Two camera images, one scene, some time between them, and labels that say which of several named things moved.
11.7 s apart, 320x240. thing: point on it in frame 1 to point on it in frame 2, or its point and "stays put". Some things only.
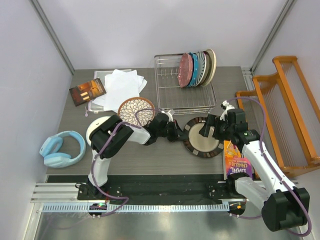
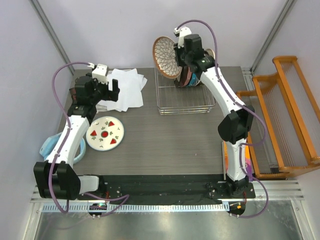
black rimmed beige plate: (199, 145) to (182, 76)
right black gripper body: (223, 129) to (186, 57)
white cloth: (120, 85) stays put
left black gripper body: (168, 131) to (101, 91)
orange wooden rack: (280, 113) stays put
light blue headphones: (51, 145) stays put
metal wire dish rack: (171, 97) stays put
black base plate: (151, 189) stays put
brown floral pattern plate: (136, 111) to (165, 57)
